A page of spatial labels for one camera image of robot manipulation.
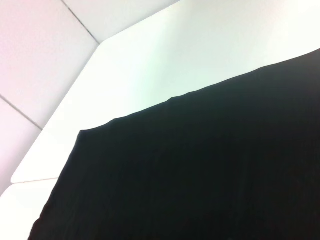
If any black t-shirt with FREE print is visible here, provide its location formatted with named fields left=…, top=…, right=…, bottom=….
left=27, top=48, right=320, bottom=240

